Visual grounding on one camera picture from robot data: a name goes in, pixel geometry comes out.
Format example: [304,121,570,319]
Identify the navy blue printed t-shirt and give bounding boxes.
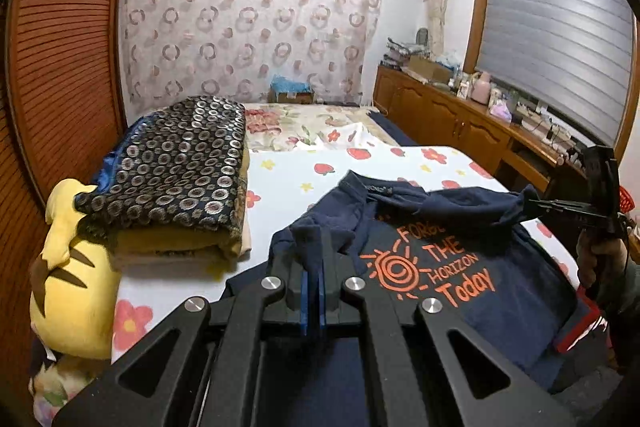
[230,172,582,426]

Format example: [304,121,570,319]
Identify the person's right hand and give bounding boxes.
[576,231,639,317]

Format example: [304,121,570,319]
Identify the pink tissue pack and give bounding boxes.
[489,100,512,124]

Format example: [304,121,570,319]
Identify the yellow plush toy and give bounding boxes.
[29,179,120,360]

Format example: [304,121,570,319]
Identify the pink thermos jug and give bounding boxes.
[471,72,491,106]

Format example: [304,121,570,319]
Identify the grey window roller blind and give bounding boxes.
[476,0,634,145]

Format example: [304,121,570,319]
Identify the long wooden sideboard cabinet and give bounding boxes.
[373,66,587,200]

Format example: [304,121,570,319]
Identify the navy blue mattress cover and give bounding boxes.
[368,112,418,146]

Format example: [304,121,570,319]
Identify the dark circle-patterned folded blanket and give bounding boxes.
[74,95,248,256]

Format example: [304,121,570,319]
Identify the cardboard box on sideboard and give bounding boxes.
[408,55,452,83]

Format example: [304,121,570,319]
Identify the white flower strawberry sheet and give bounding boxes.
[112,143,593,365]

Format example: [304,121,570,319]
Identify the stack of folded papers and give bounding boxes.
[381,38,430,70]

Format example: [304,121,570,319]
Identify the beige rose floral bedspread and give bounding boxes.
[244,103,397,152]

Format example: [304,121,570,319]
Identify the small cardboard box blue contents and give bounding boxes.
[268,76,314,105]

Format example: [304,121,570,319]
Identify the pink circle-patterned curtain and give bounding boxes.
[119,0,382,117]

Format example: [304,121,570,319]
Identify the brown louvered wooden wardrobe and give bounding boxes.
[1,0,126,426]

